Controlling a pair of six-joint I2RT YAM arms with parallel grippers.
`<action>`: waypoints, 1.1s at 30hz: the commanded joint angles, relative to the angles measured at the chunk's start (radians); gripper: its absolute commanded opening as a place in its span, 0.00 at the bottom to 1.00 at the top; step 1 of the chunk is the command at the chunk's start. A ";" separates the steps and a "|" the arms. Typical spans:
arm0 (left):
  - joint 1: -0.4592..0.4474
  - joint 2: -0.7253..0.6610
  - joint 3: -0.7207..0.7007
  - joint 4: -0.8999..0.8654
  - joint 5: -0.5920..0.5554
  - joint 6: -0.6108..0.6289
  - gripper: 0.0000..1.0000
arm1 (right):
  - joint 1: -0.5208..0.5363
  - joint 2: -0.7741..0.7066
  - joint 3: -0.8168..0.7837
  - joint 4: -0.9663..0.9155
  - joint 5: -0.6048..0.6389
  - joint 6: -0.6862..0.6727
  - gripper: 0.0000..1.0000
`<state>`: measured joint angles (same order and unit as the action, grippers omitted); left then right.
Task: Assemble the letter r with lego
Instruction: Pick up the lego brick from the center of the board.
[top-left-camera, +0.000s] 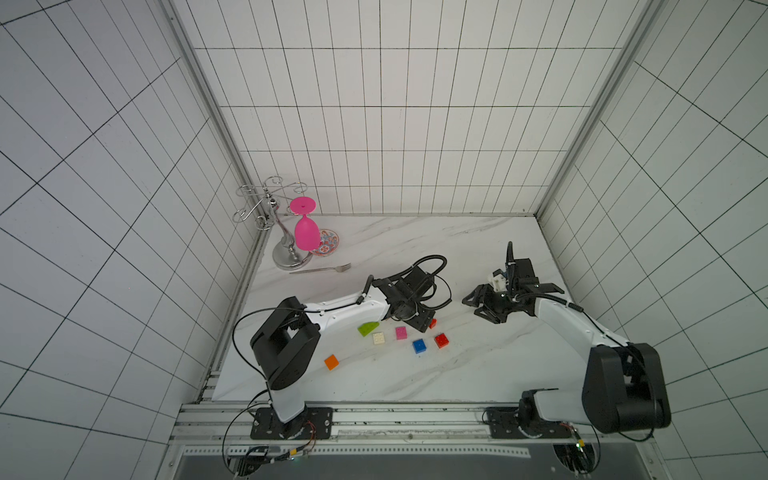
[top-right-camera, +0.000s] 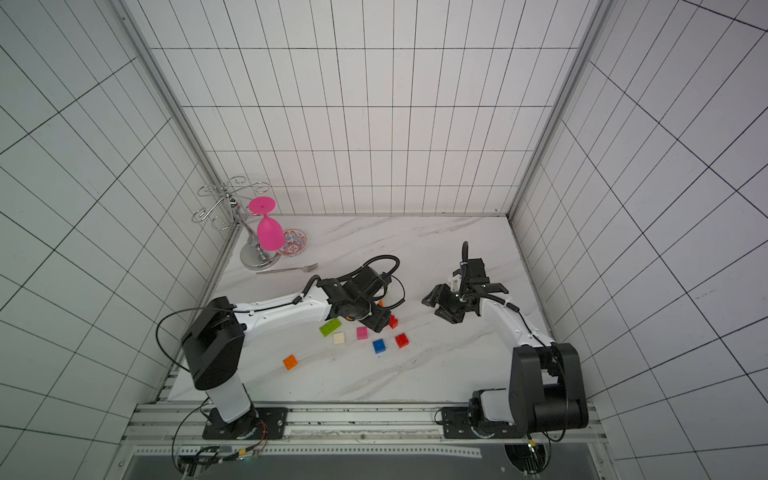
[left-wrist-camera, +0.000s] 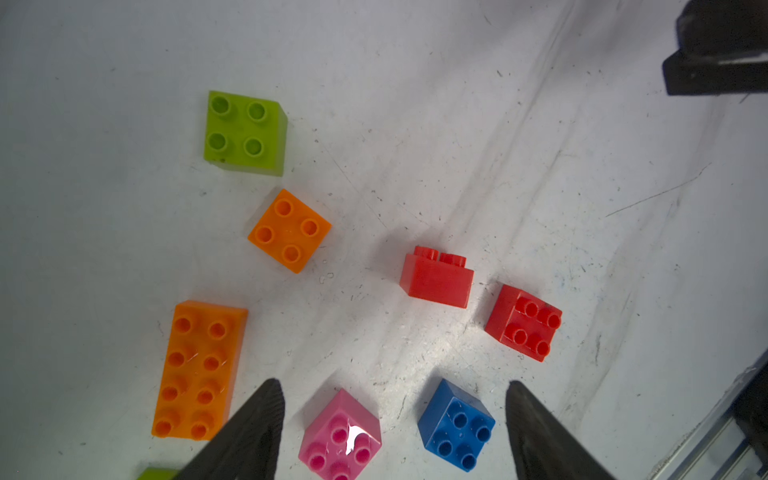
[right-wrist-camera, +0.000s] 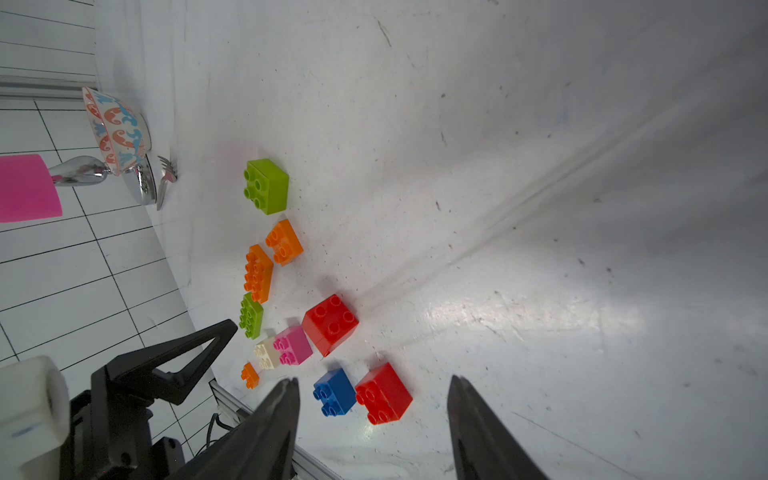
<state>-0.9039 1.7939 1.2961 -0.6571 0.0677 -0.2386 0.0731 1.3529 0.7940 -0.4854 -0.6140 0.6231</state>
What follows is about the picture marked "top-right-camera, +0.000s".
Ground blue lego brick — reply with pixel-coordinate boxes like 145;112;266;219
373;339;386;354

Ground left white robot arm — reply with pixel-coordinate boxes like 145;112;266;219
181;265;402;440

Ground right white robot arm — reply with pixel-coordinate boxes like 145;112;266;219
422;257;589;439

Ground long green lego brick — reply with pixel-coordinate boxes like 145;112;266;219
319;318;341;337

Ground orange lego brick front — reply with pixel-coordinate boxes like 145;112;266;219
283;355;298;370

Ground silver fork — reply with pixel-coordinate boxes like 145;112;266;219
258;263;319;275

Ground patterned small bowl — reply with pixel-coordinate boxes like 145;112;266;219
278;229;308;257

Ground pink plastic wine glass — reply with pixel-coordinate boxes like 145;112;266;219
248;196;285;251

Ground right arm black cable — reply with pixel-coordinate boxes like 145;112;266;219
460;241;570;444

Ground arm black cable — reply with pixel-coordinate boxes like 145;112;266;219
154;254;407;373
460;241;570;444

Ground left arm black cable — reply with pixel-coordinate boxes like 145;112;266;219
154;254;407;373

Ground silver wire glass rack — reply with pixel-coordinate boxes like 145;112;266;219
192;175;281;272

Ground aluminium mounting rail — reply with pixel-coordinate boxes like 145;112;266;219
113;402;609;468

